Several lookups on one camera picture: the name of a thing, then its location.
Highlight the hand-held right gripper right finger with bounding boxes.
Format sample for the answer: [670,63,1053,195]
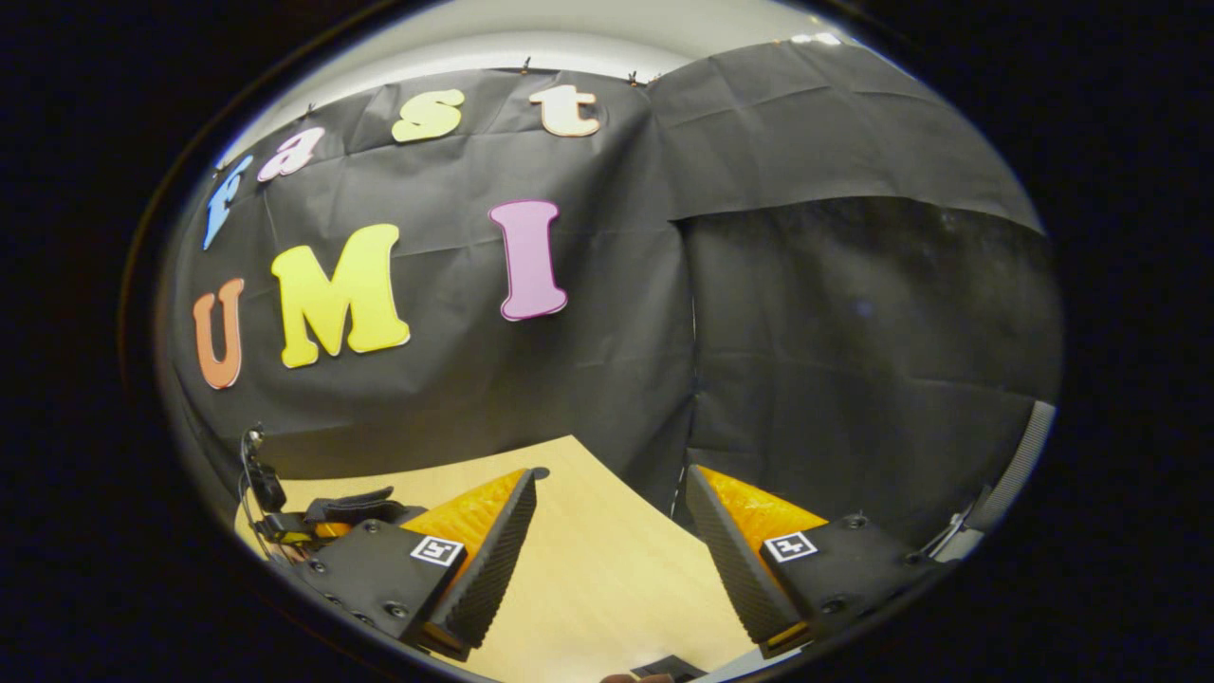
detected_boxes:
[684,463,954,660]

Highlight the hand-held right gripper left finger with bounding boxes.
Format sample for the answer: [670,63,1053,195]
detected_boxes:
[285,467,539,663]

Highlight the black backdrop cloth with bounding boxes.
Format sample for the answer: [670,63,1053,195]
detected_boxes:
[156,38,1063,553]

